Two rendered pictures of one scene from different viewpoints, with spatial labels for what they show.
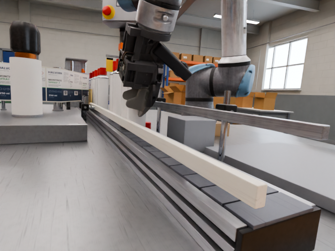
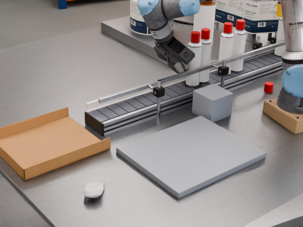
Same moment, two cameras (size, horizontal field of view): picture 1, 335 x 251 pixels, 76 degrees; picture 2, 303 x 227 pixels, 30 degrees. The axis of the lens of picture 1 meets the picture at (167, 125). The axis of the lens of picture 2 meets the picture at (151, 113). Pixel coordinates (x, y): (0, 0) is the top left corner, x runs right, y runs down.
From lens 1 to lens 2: 1.93 m
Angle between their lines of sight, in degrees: 75
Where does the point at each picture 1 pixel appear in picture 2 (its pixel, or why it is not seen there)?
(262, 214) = (92, 113)
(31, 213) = (101, 93)
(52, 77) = (248, 9)
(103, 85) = (280, 28)
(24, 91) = (195, 28)
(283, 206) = (98, 117)
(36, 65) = (204, 10)
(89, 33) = not seen: outside the picture
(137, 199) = not seen: hidden behind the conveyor
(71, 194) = not seen: hidden behind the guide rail
